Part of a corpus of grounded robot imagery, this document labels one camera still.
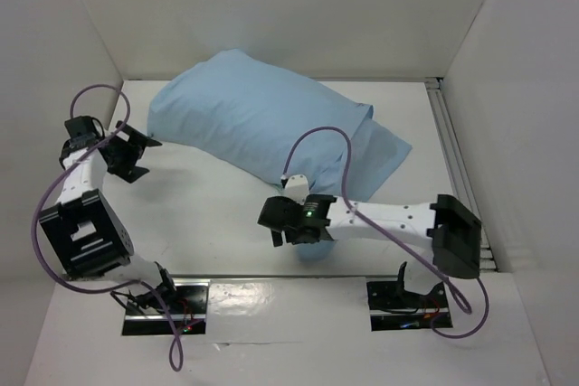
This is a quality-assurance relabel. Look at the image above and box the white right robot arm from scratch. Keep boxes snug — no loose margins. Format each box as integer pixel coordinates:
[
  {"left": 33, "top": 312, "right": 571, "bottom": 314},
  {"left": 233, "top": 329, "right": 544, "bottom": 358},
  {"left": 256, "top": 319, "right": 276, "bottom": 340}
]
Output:
[{"left": 258, "top": 194, "right": 482, "bottom": 306}]

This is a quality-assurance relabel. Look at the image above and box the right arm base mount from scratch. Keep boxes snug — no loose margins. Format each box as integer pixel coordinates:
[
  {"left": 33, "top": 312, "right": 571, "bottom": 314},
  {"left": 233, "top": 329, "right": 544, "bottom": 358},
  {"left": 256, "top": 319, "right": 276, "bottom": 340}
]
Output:
[{"left": 366, "top": 263, "right": 452, "bottom": 332}]

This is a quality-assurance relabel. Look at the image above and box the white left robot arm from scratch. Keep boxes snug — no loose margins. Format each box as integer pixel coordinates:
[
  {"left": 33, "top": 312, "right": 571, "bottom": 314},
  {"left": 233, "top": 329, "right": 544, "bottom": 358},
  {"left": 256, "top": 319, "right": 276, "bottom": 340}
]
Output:
[{"left": 39, "top": 116, "right": 179, "bottom": 313}]

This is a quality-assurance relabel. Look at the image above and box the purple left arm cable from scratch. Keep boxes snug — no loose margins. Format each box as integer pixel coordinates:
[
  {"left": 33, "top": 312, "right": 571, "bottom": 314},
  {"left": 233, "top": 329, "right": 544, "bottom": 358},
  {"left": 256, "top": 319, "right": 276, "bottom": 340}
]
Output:
[{"left": 32, "top": 83, "right": 191, "bottom": 372}]

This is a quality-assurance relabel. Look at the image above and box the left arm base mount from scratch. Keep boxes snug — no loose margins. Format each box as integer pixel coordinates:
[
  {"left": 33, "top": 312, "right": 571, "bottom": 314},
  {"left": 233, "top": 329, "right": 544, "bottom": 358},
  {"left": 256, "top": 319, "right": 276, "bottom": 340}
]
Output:
[{"left": 108, "top": 279, "right": 211, "bottom": 337}]

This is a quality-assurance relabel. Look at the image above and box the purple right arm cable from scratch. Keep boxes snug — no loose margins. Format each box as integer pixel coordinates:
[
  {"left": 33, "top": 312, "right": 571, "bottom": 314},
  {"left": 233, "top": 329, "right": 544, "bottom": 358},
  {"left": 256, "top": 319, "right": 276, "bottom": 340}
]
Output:
[{"left": 280, "top": 126, "right": 489, "bottom": 338}]

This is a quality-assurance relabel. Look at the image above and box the light blue pillowcase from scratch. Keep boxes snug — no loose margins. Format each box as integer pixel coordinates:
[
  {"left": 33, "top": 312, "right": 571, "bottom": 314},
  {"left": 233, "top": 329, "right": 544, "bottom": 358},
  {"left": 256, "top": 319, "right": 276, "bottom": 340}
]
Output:
[{"left": 147, "top": 47, "right": 413, "bottom": 264}]

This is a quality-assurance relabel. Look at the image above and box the aluminium rail frame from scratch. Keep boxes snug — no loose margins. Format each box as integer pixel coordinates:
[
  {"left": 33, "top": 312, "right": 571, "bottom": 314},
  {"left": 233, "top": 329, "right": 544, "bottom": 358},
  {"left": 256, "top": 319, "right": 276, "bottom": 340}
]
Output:
[{"left": 423, "top": 76, "right": 497, "bottom": 273}]

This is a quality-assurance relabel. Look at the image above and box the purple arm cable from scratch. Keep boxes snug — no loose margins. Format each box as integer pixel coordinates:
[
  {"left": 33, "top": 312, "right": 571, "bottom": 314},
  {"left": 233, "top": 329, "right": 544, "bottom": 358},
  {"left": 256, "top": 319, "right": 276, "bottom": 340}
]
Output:
[
  {"left": 280, "top": 126, "right": 489, "bottom": 338},
  {"left": 32, "top": 83, "right": 191, "bottom": 372}
]

